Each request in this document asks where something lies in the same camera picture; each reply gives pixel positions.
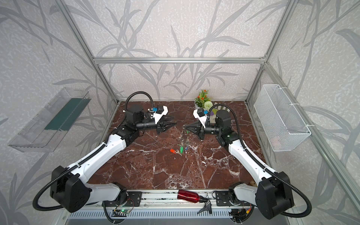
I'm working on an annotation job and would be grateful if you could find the red tag key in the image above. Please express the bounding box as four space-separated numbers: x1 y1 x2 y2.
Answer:
170 149 182 156

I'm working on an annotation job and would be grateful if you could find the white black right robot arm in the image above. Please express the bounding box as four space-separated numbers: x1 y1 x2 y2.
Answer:
185 108 294 219

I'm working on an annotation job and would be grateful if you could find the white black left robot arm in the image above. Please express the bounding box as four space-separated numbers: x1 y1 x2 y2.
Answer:
50 105 175 212

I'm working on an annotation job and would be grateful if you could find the white flower pot with plant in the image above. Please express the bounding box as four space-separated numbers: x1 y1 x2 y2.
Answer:
195 90 213 110

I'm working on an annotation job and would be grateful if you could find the red spray bottle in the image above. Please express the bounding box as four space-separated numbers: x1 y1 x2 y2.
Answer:
177 189 209 203

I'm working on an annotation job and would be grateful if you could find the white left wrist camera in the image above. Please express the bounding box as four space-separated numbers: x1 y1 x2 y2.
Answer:
150 106 168 124

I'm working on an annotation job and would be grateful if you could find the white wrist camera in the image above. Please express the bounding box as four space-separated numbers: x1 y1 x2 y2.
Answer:
193 108 210 128
150 106 168 124

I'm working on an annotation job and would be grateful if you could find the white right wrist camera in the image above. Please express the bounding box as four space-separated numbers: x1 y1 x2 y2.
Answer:
193 108 210 128

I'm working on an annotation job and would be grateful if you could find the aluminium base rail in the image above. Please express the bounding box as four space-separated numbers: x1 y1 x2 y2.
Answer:
66 189 296 218

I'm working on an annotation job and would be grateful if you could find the white wire mesh basket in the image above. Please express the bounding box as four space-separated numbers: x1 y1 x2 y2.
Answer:
254 84 311 152

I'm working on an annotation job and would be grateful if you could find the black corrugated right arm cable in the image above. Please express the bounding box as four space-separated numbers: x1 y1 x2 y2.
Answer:
208 103 312 218

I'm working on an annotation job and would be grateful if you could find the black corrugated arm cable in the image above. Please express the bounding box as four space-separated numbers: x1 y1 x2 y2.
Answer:
32 91 155 212
208 103 312 218

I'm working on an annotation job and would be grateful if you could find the clear plastic wall shelf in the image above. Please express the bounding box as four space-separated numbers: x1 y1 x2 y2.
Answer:
8 88 91 152

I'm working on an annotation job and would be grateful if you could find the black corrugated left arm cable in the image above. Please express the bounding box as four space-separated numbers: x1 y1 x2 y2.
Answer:
32 91 155 212

